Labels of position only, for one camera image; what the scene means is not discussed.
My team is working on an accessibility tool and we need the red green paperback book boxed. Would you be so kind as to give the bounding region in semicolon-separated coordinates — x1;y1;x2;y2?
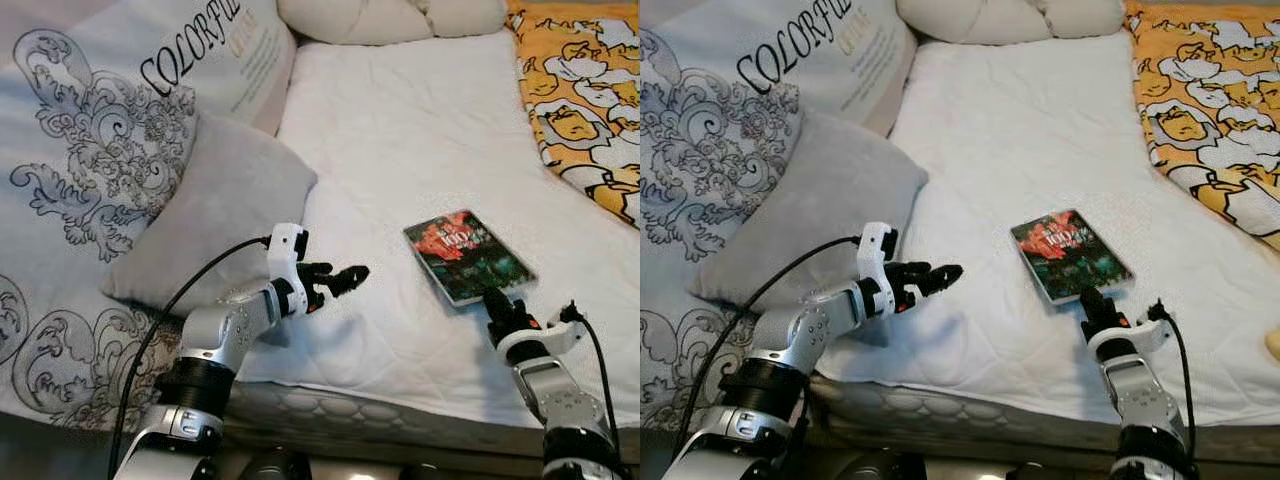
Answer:
1010;208;1136;306
403;208;538;308

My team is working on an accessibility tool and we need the yellow cartoon egg quilt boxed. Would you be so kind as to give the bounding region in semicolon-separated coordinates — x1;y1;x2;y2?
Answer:
505;0;641;229
1123;0;1280;251

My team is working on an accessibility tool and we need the white quilted mattress pad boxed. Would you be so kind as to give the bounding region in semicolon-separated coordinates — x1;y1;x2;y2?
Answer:
235;28;641;426
815;28;1280;426

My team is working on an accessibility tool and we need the dark left robot leg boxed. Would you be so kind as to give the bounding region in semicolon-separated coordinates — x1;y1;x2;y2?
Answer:
240;450;313;480
830;450;906;480

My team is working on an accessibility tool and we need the white scroll print cushion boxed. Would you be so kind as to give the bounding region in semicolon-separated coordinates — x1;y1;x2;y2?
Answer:
640;0;919;431
0;0;296;431

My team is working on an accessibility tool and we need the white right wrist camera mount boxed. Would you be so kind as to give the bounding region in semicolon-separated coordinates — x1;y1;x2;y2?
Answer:
497;315;581;366
1088;318;1171;363

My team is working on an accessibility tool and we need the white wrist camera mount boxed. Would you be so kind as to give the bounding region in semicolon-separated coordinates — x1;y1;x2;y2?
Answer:
857;222;898;301
266;224;309;301
497;315;581;366
1088;318;1171;363

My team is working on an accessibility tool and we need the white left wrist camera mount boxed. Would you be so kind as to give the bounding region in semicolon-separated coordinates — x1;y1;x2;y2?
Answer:
266;224;309;301
857;222;898;301

